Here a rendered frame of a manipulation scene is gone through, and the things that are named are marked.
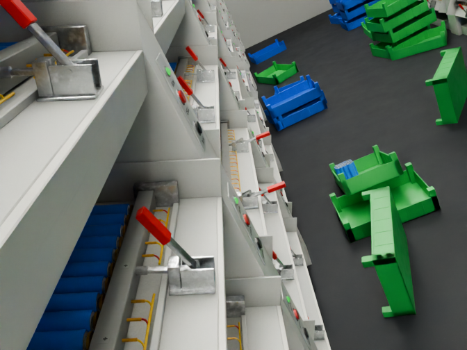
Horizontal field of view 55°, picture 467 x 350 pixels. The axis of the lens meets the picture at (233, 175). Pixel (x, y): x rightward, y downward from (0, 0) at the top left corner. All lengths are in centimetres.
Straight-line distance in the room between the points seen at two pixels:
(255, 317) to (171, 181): 22
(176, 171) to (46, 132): 27
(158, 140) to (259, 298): 26
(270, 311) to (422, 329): 67
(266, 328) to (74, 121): 41
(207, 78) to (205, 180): 53
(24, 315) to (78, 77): 18
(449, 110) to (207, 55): 112
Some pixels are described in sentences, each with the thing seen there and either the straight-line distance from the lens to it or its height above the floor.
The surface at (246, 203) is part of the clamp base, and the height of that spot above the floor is 54.
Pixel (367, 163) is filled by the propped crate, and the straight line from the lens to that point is 187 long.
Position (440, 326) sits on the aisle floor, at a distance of 125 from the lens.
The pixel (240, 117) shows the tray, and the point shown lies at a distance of 124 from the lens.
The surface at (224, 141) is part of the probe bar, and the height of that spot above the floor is 57.
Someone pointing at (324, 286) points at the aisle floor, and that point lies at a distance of 143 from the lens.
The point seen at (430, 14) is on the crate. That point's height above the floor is 13.
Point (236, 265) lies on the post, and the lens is 60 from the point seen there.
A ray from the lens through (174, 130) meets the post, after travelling 51.
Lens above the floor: 96
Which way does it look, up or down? 25 degrees down
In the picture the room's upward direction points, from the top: 27 degrees counter-clockwise
